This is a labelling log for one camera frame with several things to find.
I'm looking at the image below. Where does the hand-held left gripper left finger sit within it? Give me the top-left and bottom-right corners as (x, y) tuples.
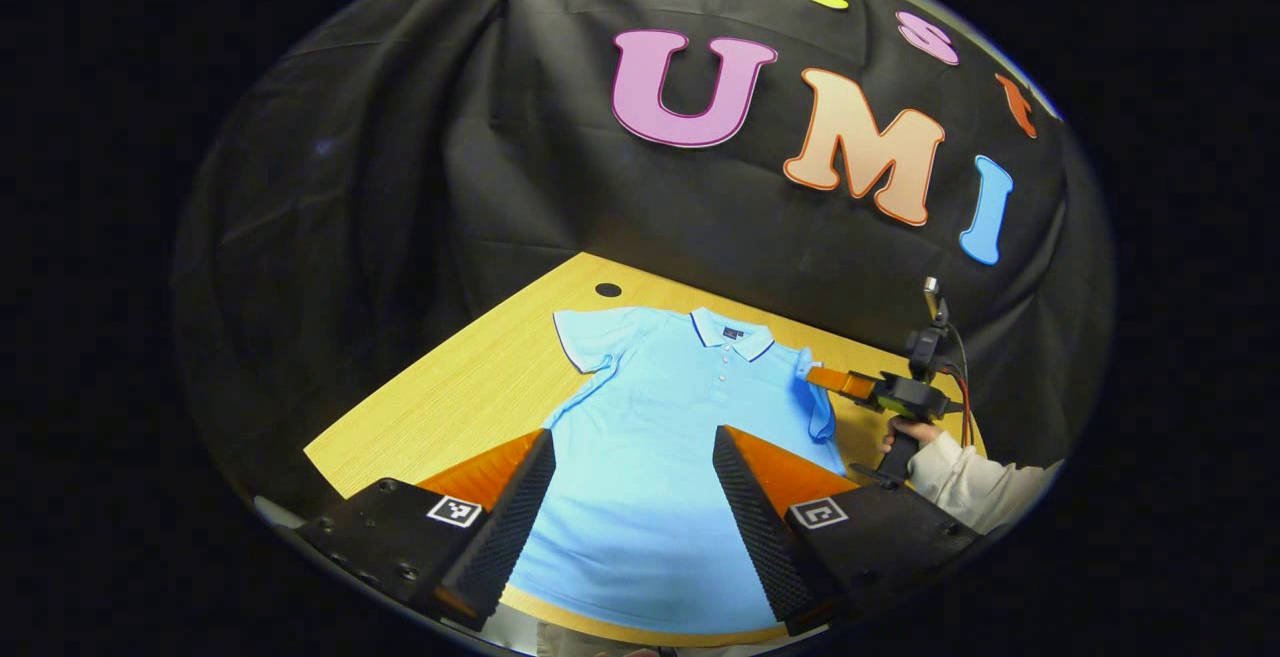
(295, 427), (557, 633)

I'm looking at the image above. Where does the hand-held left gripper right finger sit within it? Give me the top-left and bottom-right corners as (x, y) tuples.
(712, 424), (986, 636)

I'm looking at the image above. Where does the light blue T-shirt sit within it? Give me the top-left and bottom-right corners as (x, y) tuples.
(510, 305), (849, 635)

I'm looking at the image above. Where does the black backdrop cloth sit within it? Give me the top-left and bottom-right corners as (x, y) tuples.
(172, 0), (1116, 518)

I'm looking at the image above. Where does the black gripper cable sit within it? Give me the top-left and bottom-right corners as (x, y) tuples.
(940, 325), (976, 450)

